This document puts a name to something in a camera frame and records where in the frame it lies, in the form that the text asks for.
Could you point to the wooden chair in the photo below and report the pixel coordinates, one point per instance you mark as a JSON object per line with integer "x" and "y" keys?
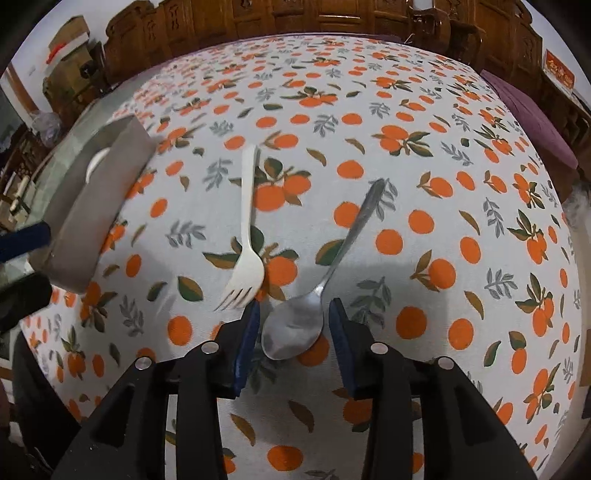
{"x": 443, "y": 32}

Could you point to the metal spoon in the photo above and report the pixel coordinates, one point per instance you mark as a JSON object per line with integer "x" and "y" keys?
{"x": 293, "y": 327}

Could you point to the wooden armchair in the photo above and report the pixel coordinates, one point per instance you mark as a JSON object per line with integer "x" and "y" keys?
{"x": 570, "y": 115}

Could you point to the orange print tablecloth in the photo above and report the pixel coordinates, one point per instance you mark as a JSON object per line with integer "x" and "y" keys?
{"x": 351, "y": 138}

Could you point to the red wall sign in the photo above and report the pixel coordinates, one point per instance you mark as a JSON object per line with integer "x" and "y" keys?
{"x": 558, "y": 69}

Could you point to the white plastic bag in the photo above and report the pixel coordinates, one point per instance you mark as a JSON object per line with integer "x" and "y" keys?
{"x": 581, "y": 205}

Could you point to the stacked cardboard boxes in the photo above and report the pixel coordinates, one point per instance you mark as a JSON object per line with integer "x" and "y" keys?
{"x": 74, "y": 69}

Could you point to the purple seat cushion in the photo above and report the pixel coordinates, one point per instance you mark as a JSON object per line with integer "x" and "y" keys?
{"x": 531, "y": 120}

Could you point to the clear plastic bag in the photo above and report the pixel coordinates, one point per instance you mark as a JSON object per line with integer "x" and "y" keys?
{"x": 46, "y": 129}

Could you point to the white plastic fork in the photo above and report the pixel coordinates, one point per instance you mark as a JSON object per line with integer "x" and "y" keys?
{"x": 249, "y": 272}

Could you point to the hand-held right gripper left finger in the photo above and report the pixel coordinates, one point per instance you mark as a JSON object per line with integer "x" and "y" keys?
{"x": 245, "y": 350}

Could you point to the short carved wooden bench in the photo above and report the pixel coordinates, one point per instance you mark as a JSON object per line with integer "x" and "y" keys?
{"x": 508, "y": 37}

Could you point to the rectangular metal tray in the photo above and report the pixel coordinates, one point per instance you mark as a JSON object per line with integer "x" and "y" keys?
{"x": 92, "y": 221}

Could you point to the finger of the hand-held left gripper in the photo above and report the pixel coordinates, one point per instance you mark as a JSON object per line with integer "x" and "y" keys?
{"x": 23, "y": 242}
{"x": 23, "y": 300}

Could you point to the long carved wooden bench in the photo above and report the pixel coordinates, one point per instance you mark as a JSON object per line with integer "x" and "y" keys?
{"x": 277, "y": 18}

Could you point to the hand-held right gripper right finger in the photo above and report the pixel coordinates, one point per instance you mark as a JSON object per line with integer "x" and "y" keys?
{"x": 339, "y": 346}

